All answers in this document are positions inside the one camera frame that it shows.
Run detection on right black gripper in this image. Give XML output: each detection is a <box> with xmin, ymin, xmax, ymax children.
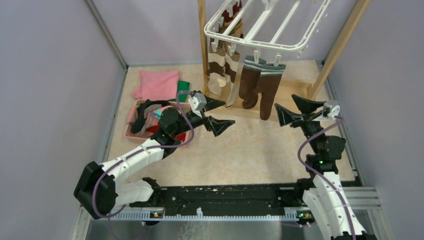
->
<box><xmin>275</xmin><ymin>94</ymin><xmax>327</xmax><ymax>154</ymax></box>

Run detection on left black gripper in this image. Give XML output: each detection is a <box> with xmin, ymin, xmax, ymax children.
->
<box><xmin>172</xmin><ymin>94</ymin><xmax>235</xmax><ymax>136</ymax></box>

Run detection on dark brown grey-cuffed sock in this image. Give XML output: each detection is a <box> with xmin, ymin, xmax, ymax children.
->
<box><xmin>238</xmin><ymin>55</ymin><xmax>267</xmax><ymax>109</ymax></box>

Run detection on white clip hanger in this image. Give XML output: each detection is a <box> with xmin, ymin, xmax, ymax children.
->
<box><xmin>203</xmin><ymin>0</ymin><xmax>333</xmax><ymax>63</ymax></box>

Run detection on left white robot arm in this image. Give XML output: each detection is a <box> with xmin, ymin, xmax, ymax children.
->
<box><xmin>73</xmin><ymin>91</ymin><xmax>235</xmax><ymax>220</ymax></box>

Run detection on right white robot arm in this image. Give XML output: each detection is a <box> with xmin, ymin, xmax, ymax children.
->
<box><xmin>274</xmin><ymin>94</ymin><xmax>377</xmax><ymax>240</ymax></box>

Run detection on wooden hanger stand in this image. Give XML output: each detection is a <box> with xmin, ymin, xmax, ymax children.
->
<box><xmin>197</xmin><ymin>0</ymin><xmax>369</xmax><ymax>121</ymax></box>

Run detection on brown cream striped sock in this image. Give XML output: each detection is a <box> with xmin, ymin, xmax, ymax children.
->
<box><xmin>224</xmin><ymin>51</ymin><xmax>240</xmax><ymax>108</ymax></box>
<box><xmin>207</xmin><ymin>46</ymin><xmax>227</xmax><ymax>95</ymax></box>

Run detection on red patterned sock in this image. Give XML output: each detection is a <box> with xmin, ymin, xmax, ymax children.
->
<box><xmin>144</xmin><ymin>125</ymin><xmax>190</xmax><ymax>142</ymax></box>

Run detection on green cloth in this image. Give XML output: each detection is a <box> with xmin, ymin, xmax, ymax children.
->
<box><xmin>169</xmin><ymin>80</ymin><xmax>190</xmax><ymax>103</ymax></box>

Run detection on pink towel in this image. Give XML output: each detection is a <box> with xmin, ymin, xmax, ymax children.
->
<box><xmin>131</xmin><ymin>70</ymin><xmax>180</xmax><ymax>101</ymax></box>

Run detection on pink patterned sock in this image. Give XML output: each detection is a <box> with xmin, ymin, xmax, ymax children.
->
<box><xmin>149</xmin><ymin>105</ymin><xmax>172</xmax><ymax>125</ymax></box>

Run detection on pink plastic basket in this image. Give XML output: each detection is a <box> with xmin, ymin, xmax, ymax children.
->
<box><xmin>124</xmin><ymin>99</ymin><xmax>195</xmax><ymax>143</ymax></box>

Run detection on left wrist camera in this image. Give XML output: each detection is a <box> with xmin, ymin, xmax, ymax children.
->
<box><xmin>188</xmin><ymin>91</ymin><xmax>207</xmax><ymax>118</ymax></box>

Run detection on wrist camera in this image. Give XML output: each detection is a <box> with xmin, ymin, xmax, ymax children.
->
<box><xmin>322</xmin><ymin>100</ymin><xmax>341</xmax><ymax>120</ymax></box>
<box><xmin>188</xmin><ymin>91</ymin><xmax>207</xmax><ymax>118</ymax></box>

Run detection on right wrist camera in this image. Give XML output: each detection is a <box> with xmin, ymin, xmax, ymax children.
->
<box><xmin>322</xmin><ymin>100</ymin><xmax>341</xmax><ymax>120</ymax></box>

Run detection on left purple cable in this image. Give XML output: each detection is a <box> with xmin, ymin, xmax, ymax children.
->
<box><xmin>92</xmin><ymin>90</ymin><xmax>196</xmax><ymax>240</ymax></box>

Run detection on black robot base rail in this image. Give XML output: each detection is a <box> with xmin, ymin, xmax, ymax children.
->
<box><xmin>139</xmin><ymin>183</ymin><xmax>315</xmax><ymax>225</ymax></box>

